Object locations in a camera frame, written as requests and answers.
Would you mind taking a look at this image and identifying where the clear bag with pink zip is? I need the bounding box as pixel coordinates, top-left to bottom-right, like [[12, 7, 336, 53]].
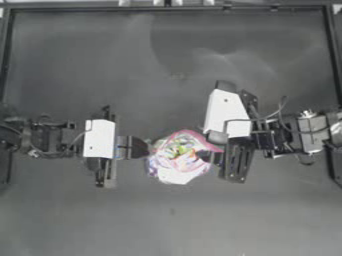
[[146, 129, 226, 186]]

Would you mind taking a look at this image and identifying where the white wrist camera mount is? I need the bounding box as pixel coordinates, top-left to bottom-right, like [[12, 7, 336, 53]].
[[83, 118, 118, 160], [203, 88, 253, 139]]

